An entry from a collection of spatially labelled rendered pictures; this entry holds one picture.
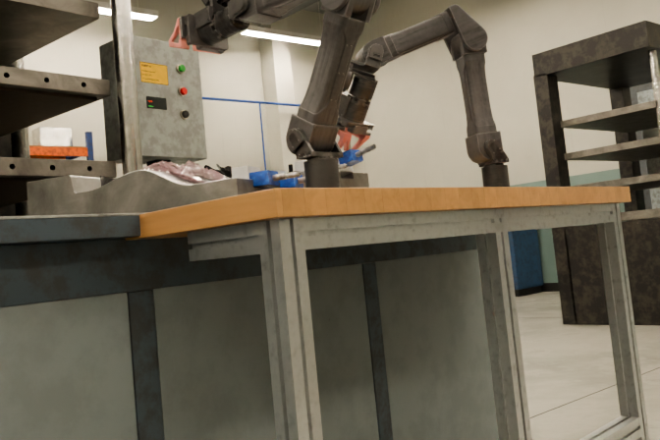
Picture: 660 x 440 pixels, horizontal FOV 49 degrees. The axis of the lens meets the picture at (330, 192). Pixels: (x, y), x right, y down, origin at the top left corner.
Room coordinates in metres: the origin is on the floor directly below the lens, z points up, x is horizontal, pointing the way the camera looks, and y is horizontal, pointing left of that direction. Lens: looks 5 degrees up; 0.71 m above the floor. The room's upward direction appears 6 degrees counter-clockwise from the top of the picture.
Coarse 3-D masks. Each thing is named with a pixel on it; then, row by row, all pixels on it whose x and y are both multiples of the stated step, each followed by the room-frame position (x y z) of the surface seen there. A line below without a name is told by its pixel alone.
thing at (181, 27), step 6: (180, 18) 1.49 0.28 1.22; (180, 24) 1.49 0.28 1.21; (174, 30) 1.53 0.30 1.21; (180, 30) 1.50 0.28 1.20; (186, 30) 1.50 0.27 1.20; (174, 36) 1.54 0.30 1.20; (180, 36) 1.50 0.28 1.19; (180, 42) 1.50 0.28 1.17; (186, 42) 1.51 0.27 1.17; (186, 48) 1.50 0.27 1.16
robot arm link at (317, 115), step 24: (360, 0) 1.22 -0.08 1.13; (336, 24) 1.23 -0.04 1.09; (360, 24) 1.25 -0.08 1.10; (336, 48) 1.24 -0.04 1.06; (312, 72) 1.29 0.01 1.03; (336, 72) 1.26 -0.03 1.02; (312, 96) 1.29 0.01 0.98; (336, 96) 1.29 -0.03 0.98; (312, 120) 1.28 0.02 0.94; (336, 120) 1.32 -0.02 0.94; (288, 144) 1.32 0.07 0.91; (312, 144) 1.30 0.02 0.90
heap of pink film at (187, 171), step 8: (144, 168) 1.45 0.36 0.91; (152, 168) 1.43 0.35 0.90; (160, 168) 1.43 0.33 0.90; (168, 168) 1.44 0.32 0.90; (176, 168) 1.44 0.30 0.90; (184, 168) 1.45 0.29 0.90; (192, 168) 1.55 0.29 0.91; (200, 168) 1.54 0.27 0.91; (176, 176) 1.42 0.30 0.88; (184, 176) 1.42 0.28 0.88; (192, 176) 1.42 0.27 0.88; (200, 176) 1.52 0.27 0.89; (208, 176) 1.53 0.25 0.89; (216, 176) 1.53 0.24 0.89
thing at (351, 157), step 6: (372, 144) 1.66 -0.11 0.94; (342, 150) 1.73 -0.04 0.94; (348, 150) 1.69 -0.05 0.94; (354, 150) 1.70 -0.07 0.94; (360, 150) 1.68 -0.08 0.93; (366, 150) 1.67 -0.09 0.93; (348, 156) 1.69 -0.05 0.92; (354, 156) 1.69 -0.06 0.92; (360, 156) 1.71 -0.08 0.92; (342, 162) 1.70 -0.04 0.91; (348, 162) 1.69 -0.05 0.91; (354, 162) 1.71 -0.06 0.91; (348, 168) 1.73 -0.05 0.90; (342, 174) 1.74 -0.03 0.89
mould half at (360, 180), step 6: (222, 174) 1.81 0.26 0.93; (354, 174) 1.74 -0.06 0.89; (360, 174) 1.76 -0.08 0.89; (366, 174) 1.78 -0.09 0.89; (342, 180) 1.71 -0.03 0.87; (348, 180) 1.72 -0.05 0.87; (354, 180) 1.74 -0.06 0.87; (360, 180) 1.76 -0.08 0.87; (366, 180) 1.78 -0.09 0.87; (342, 186) 1.70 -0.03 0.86; (348, 186) 1.72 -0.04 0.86; (354, 186) 1.74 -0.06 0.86; (360, 186) 1.76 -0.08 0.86; (366, 186) 1.78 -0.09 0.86
